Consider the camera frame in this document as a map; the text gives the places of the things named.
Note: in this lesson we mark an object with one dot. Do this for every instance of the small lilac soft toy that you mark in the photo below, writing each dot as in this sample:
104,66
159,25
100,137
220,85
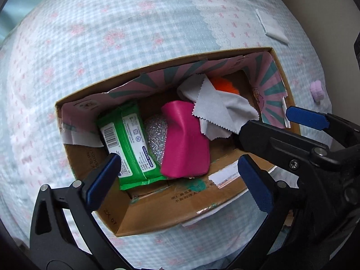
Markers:
317,90

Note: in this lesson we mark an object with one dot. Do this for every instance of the patterned cardboard box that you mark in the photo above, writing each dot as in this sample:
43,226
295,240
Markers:
157,213

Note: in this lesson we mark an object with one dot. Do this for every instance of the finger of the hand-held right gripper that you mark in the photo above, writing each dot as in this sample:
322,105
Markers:
306,119
275,143

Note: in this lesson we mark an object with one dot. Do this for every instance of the orange pompom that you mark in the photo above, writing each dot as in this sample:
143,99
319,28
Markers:
225,85

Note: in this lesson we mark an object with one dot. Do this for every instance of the grey lens cloth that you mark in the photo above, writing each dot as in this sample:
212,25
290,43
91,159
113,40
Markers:
222,109

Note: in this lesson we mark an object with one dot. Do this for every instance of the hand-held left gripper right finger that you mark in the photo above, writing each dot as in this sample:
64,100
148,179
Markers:
254,184

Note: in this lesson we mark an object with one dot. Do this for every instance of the white folded cloth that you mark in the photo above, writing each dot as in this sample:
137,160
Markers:
271,26

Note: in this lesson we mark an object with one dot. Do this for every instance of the green wet wipes packet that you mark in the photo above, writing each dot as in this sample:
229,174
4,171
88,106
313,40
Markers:
126,146

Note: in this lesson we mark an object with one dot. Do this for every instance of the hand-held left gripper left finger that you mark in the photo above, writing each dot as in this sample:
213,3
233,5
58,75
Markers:
102,184

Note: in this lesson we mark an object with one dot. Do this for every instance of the round glitter sponge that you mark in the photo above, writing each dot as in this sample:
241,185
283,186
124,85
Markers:
156,137

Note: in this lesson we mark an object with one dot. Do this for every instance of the crumpled light blue duvet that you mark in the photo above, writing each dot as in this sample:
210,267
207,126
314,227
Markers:
19,14

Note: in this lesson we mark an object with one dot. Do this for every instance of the pink pouch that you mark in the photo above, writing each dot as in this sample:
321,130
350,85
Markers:
182,146

